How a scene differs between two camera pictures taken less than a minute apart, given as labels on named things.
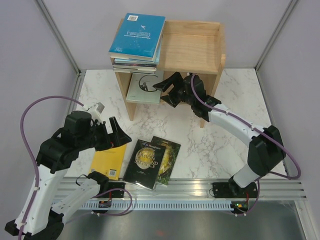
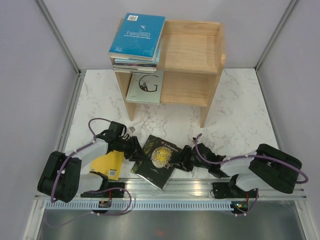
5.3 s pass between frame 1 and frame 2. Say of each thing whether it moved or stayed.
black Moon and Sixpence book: moved
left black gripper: moved
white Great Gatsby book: stayed
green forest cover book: moved
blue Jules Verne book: stayed
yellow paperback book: stayed
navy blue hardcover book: stayed
